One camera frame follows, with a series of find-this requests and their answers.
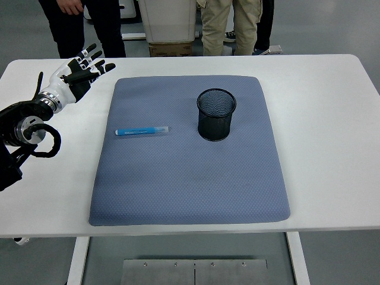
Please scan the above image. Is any white machine with dark slot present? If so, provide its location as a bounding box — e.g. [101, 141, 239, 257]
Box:
[84, 0, 140, 21]

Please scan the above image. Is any blue marker with clear cap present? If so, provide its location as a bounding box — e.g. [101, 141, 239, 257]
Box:
[115, 126, 170, 137]

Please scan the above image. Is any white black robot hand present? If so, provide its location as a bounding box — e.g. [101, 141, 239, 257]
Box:
[40, 43, 116, 106]

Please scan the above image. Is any white table leg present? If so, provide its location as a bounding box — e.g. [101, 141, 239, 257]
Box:
[65, 236, 90, 285]
[285, 231, 311, 285]

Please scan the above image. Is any black mesh pen holder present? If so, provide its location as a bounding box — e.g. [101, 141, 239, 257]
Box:
[196, 88, 238, 142]

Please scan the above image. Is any person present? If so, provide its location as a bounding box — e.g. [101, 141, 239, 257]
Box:
[224, 0, 276, 56]
[196, 0, 262, 56]
[38, 0, 127, 59]

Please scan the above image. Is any person's hand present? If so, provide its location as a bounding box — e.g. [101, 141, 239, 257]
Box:
[58, 0, 83, 15]

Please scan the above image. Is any white plastic bin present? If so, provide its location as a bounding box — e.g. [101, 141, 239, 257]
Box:
[138, 0, 197, 44]

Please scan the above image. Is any grey metal plate with screws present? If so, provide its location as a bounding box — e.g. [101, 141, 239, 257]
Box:
[194, 259, 268, 285]
[120, 259, 196, 285]

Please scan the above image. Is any brown cardboard box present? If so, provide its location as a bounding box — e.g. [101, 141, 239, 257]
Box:
[148, 42, 194, 58]

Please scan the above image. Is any blue-grey padded mat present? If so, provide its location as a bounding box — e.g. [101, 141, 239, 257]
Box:
[88, 75, 291, 227]

